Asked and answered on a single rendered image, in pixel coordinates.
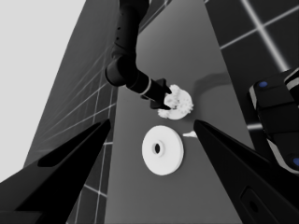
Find small thin white T-piece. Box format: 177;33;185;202
181;130;199;139

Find dark robot body pale edges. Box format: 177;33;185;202
248;66;299;174

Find large thick white disc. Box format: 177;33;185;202
141;124;185;176

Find small white toothed gear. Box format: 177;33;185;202
178;92;194;114
157;108;171;119
170;83;185;98

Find round white carrier with pins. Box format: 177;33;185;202
157;88;194;121

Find medium white toothed gear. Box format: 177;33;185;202
164;92;180;108

